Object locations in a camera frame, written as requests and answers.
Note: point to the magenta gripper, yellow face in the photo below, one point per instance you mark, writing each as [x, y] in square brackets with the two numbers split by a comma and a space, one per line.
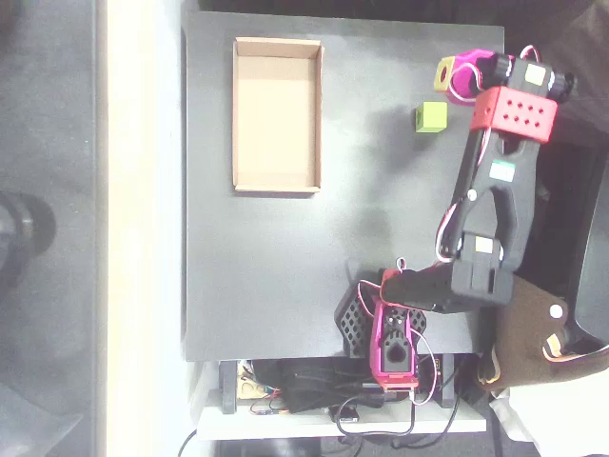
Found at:
[462, 86]

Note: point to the green cube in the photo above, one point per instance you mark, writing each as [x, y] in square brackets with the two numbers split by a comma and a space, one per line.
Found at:
[433, 116]

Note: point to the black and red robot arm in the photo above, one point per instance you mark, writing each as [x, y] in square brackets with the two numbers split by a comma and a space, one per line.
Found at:
[516, 114]

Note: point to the black perforated arm base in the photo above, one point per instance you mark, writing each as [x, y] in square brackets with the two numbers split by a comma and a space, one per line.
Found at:
[352, 323]

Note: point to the cardboard box tray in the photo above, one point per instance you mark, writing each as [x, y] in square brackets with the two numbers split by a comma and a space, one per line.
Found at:
[276, 119]

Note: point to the grey curved chair part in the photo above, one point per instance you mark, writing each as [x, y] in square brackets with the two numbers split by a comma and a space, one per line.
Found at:
[595, 266]

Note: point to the brown felt bag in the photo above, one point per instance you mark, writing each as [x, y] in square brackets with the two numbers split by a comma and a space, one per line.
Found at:
[528, 333]

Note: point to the black power adapter bundle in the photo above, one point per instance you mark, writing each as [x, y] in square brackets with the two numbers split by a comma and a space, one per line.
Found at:
[309, 381]

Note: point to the white sheet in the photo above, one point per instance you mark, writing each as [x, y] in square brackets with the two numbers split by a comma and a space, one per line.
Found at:
[556, 423]

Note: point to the small black connector box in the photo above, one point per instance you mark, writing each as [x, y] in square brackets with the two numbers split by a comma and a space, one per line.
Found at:
[347, 415]

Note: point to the light wooden piece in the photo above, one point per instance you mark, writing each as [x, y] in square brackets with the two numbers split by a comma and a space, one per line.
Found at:
[249, 386]

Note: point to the small circuit board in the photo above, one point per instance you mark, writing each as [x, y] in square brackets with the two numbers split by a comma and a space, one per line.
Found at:
[266, 410]

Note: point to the white shelf board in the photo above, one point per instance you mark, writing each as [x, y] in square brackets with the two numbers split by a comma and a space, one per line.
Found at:
[266, 426]

